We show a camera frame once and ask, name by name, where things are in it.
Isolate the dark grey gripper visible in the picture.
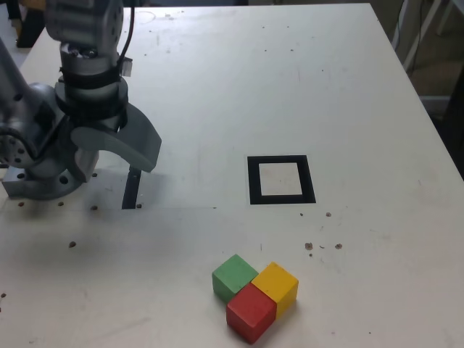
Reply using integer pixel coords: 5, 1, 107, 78
67, 103, 162, 184

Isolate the green cube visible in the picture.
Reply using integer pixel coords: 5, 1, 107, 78
211, 253, 260, 305

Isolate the yellow cube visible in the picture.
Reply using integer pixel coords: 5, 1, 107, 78
250, 261, 299, 320

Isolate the red cube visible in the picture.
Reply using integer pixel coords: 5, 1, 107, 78
225, 281, 278, 345

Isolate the black tape square outline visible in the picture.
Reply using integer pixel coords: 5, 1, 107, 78
246, 154, 317, 206

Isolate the black tape strip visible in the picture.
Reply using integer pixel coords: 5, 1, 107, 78
121, 165, 142, 210

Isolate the dark brown object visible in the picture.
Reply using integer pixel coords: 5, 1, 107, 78
7, 0, 48, 48

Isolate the small gripper camera box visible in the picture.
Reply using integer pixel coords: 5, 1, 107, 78
118, 57, 134, 78

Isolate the black camera cable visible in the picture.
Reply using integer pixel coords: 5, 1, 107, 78
117, 6, 136, 72

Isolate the white metal frame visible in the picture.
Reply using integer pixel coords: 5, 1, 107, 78
391, 0, 464, 72

